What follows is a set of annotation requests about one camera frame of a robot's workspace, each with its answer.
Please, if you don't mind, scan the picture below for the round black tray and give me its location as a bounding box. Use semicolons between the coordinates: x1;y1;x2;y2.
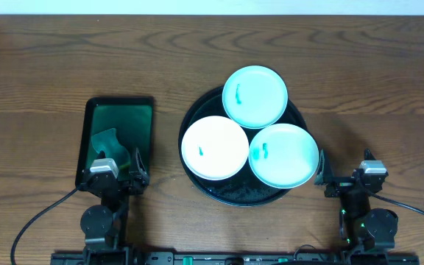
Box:
178;86;290;207

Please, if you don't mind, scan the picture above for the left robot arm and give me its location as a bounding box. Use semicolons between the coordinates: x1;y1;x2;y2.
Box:
79;148;150;253

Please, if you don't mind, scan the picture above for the white plate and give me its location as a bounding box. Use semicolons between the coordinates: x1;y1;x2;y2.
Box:
180;116;249;181

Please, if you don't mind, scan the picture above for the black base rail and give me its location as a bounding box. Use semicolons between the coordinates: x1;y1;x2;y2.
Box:
50;251;420;265

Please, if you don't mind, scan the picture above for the black rectangular tray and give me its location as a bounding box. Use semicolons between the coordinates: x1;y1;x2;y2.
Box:
75;96;154;186

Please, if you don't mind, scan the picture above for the green yellow scrub sponge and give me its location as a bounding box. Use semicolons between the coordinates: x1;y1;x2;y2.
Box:
91;128;131;169

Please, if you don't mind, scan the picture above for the left black cable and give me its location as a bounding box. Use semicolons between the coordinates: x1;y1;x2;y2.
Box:
10;186;82;265

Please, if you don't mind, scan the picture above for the mint green plate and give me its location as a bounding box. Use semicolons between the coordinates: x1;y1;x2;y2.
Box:
249;124;319;189
222;66;289;130

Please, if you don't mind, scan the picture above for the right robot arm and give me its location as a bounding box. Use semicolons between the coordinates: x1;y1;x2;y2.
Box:
314;149;398;252

